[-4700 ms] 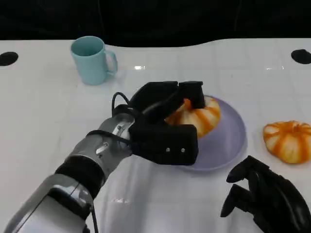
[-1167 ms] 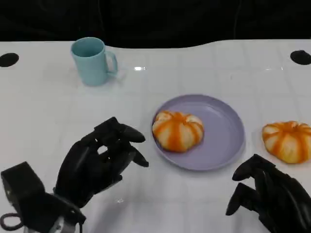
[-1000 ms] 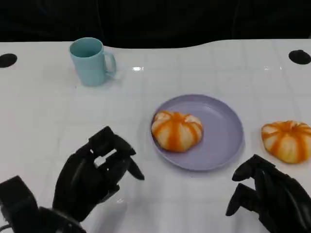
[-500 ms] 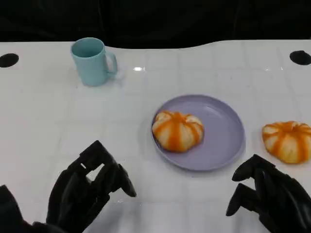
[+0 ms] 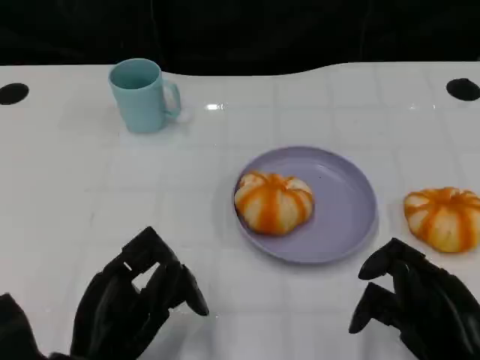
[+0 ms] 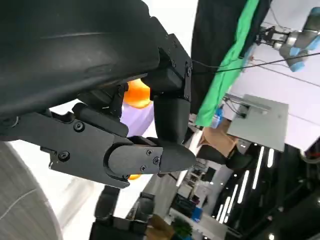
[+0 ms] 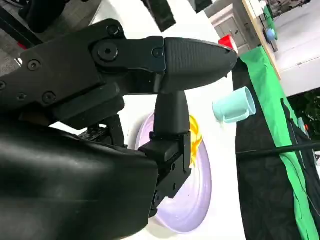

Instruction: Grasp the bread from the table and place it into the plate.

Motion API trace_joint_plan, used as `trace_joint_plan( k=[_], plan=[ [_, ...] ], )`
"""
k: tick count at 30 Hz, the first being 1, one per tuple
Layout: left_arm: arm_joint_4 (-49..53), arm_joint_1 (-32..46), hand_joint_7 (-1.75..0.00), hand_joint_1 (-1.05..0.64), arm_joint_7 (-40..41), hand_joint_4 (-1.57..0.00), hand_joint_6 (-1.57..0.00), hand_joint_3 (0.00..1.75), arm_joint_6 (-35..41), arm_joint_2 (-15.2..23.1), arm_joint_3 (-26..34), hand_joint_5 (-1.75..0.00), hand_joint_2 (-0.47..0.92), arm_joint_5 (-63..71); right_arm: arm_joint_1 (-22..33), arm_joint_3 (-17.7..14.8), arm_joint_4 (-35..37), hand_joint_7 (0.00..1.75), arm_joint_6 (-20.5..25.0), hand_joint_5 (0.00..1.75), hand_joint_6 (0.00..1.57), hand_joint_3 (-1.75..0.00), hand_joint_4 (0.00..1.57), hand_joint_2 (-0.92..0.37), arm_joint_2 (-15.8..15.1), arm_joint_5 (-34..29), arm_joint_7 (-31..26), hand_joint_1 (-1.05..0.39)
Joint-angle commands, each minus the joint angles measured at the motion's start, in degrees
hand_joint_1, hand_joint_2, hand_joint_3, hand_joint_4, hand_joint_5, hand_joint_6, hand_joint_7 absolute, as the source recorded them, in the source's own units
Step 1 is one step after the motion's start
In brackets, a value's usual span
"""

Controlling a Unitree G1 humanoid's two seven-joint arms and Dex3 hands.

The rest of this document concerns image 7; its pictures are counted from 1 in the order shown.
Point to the white cabinet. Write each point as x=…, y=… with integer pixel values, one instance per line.
x=230, y=25

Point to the orange white toy bread roll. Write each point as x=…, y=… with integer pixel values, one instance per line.
x=195, y=140

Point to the black metal frame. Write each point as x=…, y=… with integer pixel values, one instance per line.
x=37, y=15

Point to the green cloth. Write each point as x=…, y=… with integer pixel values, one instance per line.
x=265, y=82

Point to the lilac plate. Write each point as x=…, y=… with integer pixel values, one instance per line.
x=195, y=190

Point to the black backdrop cloth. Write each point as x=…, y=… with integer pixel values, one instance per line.
x=260, y=187

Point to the wooden desk board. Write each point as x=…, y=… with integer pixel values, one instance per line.
x=260, y=32

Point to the red cup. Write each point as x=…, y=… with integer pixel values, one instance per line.
x=226, y=41

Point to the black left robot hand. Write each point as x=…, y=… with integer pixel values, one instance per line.
x=160, y=15

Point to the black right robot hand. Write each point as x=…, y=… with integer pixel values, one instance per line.
x=62, y=175

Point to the pale green mug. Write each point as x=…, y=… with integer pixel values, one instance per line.
x=232, y=105

